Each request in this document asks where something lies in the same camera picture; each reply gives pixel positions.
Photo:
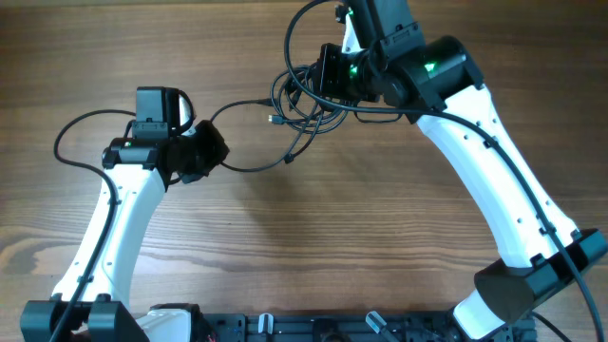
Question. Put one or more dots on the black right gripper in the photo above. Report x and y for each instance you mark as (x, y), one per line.
(327, 75)

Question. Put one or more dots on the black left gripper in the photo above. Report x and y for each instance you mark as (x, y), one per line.
(218, 151)

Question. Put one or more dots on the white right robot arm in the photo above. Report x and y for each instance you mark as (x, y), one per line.
(385, 66)

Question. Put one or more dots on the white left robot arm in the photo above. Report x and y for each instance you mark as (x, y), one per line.
(163, 145)

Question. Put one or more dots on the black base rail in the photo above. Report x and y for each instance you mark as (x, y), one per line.
(426, 326)

